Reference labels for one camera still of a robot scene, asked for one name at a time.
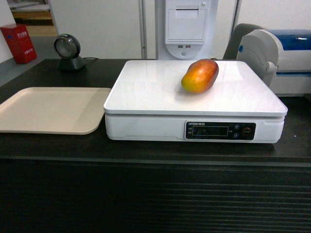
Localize red fire extinguisher box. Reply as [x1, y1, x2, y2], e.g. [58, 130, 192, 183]
[0, 24, 37, 64]

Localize white blue label printer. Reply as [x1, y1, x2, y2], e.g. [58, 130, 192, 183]
[237, 29, 311, 96]

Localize beige plastic tray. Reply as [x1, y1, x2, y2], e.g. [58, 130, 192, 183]
[0, 87, 111, 135]

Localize dark red yellow mango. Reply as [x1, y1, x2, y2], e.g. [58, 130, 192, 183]
[181, 59, 219, 94]

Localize black barcode scanner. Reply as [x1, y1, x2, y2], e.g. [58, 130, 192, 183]
[53, 34, 86, 72]

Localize white checkout scale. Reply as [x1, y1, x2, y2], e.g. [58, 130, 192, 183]
[104, 61, 288, 143]

